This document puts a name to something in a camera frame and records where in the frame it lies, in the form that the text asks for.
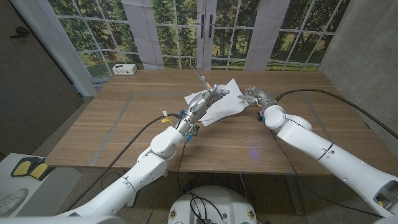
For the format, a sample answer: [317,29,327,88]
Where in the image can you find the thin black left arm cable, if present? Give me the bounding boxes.
[146,139,187,224]

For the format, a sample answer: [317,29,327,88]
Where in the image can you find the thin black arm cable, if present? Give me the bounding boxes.
[146,139,187,224]
[269,128,382,218]

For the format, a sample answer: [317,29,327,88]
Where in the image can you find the grey orange handled scissors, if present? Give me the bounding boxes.
[188,63,219,96]

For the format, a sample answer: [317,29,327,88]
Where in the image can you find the large white paper sheet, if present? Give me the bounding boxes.
[198,78,250,123]

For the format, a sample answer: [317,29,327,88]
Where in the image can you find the yellow black foot pedal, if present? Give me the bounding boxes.
[11,156,50,181]

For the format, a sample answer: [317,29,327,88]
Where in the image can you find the black door handle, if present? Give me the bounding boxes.
[9,26,31,39]

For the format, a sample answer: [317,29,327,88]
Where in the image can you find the grey table leg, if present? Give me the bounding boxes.
[285,174,305,216]

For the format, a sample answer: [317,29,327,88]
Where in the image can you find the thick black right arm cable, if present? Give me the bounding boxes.
[275,88,398,140]

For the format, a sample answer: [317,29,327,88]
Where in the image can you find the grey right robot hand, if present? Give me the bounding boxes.
[238,86,277,108]

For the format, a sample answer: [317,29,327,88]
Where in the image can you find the white paper sheet underneath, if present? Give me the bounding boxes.
[183,90,241,128]

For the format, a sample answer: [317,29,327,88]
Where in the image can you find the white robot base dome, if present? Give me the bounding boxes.
[167,185,258,224]

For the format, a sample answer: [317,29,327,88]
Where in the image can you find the white sneaker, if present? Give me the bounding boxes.
[0,187,29,215]

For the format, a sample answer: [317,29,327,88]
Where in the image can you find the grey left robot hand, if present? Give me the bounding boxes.
[174,88,231,133]

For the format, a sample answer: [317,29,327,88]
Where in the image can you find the white power strip box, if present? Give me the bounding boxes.
[112,63,138,76]

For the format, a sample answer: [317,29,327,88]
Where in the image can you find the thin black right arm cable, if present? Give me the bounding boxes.
[269,128,382,218]

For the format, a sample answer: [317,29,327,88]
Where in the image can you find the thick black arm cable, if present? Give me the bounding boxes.
[275,88,398,140]
[65,113,181,212]

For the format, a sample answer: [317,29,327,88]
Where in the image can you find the printed window forest backdrop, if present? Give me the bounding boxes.
[9,0,352,97]

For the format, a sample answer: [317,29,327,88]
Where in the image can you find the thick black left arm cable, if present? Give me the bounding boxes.
[65,113,181,212]

